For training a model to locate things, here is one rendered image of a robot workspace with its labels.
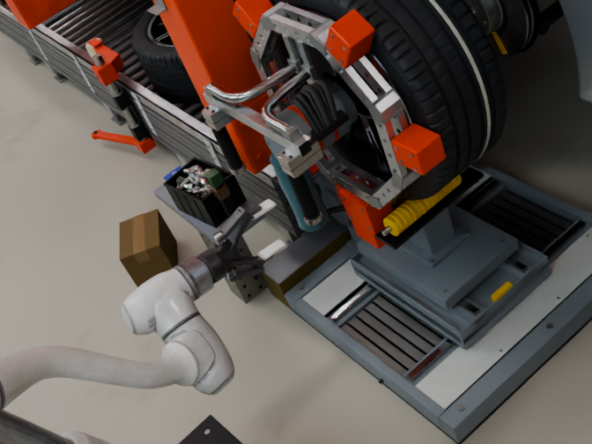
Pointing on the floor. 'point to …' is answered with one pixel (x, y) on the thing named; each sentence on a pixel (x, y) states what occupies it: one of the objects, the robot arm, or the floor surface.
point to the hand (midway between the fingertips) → (273, 225)
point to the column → (243, 290)
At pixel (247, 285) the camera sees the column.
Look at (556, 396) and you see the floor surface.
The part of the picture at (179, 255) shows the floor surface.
